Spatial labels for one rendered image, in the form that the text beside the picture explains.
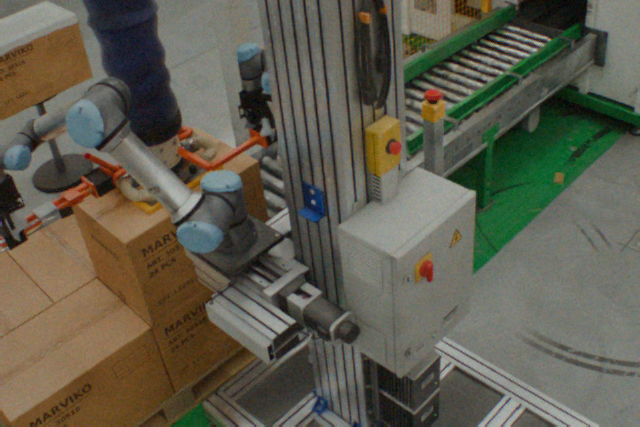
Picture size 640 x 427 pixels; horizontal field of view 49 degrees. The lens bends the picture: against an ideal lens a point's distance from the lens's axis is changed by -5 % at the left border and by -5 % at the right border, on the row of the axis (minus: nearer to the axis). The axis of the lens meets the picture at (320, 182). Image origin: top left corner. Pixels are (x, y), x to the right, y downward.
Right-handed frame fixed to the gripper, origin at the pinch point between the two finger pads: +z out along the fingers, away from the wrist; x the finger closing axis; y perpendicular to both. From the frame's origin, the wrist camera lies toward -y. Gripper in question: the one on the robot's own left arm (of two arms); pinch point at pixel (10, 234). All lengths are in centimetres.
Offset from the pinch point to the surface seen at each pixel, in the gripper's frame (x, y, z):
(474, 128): -38, 204, 51
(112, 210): -0.4, 36.4, 12.9
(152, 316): -19, 30, 49
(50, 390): -16, -14, 53
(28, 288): 38, 6, 53
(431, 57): 18, 243, 46
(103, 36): -3, 50, -49
